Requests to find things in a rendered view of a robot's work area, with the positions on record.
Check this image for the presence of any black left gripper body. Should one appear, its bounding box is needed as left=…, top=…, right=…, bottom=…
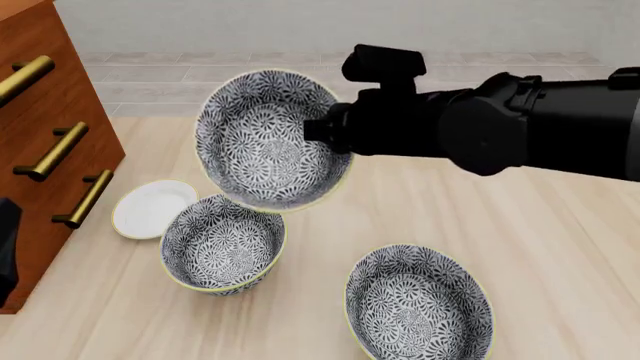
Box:
left=0, top=197, right=24, bottom=307

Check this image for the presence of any brass drawer handle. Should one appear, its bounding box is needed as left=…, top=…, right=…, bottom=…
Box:
left=12, top=120, right=91, bottom=183
left=0, top=54, right=57, bottom=109
left=50, top=168, right=116, bottom=231

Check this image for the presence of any wooden cabinet drawer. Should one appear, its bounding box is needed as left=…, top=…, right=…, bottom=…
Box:
left=0, top=149, right=127, bottom=315
left=0, top=63, right=114, bottom=211
left=0, top=0, right=87, bottom=121

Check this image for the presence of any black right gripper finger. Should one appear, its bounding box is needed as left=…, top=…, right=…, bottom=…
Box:
left=303, top=117, right=331, bottom=144

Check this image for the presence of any wooden cabinet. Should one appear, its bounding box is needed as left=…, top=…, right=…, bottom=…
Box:
left=0, top=0, right=127, bottom=315

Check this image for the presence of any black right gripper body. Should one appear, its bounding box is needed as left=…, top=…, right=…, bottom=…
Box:
left=325, top=101, right=363, bottom=156

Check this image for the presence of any black patterned bowl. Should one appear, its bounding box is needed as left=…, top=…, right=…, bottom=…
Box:
left=343, top=243, right=497, bottom=360
left=158, top=192, right=289, bottom=298
left=193, top=68, right=355, bottom=214

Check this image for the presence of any white plate with yellow rim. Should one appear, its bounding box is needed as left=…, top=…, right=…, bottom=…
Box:
left=111, top=178, right=201, bottom=242

